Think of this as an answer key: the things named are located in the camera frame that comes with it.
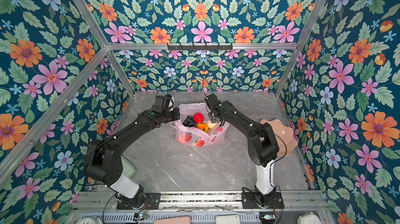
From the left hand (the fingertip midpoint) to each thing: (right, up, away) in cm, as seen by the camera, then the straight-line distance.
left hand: (182, 109), depth 87 cm
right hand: (+23, -3, +6) cm, 24 cm away
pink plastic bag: (+6, -16, +1) cm, 17 cm away
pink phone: (+5, -49, -19) cm, 53 cm away
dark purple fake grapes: (+2, -8, +11) cm, 14 cm away
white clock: (-35, -47, -22) cm, 63 cm away
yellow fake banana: (+13, -12, +10) cm, 20 cm away
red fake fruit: (+9, -6, +9) cm, 14 cm away
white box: (+24, -49, -20) cm, 58 cm away
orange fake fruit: (+10, -11, +9) cm, 17 cm away
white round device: (+59, -47, -21) cm, 78 cm away
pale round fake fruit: (+17, -11, +9) cm, 22 cm away
